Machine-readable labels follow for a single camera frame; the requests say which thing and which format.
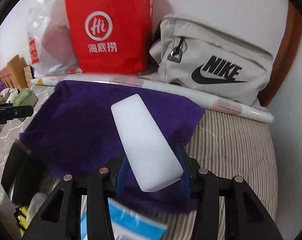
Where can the blue tissue pack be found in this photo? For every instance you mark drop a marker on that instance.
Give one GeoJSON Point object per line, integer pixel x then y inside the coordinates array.
{"type": "Point", "coordinates": [128, 224]}

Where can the wooden headboard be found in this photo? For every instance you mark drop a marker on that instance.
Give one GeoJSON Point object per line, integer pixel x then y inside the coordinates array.
{"type": "Point", "coordinates": [12, 75]}

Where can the yellow Adidas pouch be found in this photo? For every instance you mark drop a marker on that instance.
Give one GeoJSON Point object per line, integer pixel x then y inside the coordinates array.
{"type": "Point", "coordinates": [20, 215]}

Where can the brown wooden door frame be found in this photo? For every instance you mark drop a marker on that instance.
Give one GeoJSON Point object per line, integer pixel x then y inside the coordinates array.
{"type": "Point", "coordinates": [285, 56]}

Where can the clear plastic bag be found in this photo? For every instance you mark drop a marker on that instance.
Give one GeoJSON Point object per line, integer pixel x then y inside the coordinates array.
{"type": "Point", "coordinates": [35, 204]}

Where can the purple towel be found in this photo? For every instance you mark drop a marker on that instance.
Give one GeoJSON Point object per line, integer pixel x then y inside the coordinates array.
{"type": "Point", "coordinates": [74, 131]}

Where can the dark green tea tin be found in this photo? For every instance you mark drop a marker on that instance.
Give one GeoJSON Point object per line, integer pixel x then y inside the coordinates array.
{"type": "Point", "coordinates": [25, 173]}

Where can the brown patterned book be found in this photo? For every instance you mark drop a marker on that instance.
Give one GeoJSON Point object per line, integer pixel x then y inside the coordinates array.
{"type": "Point", "coordinates": [28, 75]}

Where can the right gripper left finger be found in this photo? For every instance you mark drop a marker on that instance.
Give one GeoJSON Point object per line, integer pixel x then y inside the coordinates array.
{"type": "Point", "coordinates": [59, 215]}

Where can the white foam sponge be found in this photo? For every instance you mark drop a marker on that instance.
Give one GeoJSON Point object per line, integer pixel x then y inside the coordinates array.
{"type": "Point", "coordinates": [151, 159]}

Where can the white Miniso plastic bag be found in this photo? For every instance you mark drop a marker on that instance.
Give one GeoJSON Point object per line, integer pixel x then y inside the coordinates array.
{"type": "Point", "coordinates": [50, 43]}

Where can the grey Nike bag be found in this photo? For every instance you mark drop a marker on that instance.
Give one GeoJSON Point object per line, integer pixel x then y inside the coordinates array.
{"type": "Point", "coordinates": [198, 56]}

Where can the green pocket tissue pack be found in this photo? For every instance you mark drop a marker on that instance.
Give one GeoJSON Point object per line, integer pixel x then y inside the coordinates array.
{"type": "Point", "coordinates": [26, 97]}

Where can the rolled patterned poster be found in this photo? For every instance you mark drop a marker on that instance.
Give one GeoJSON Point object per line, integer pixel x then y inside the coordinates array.
{"type": "Point", "coordinates": [205, 100]}

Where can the red Haidilao paper bag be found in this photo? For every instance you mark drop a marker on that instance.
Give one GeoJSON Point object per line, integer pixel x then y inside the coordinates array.
{"type": "Point", "coordinates": [111, 36]}

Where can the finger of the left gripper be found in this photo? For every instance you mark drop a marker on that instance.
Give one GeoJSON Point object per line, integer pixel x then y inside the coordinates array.
{"type": "Point", "coordinates": [9, 112]}

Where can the white spotted plush toy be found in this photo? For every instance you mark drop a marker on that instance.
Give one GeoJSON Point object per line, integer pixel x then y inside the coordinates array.
{"type": "Point", "coordinates": [8, 95]}

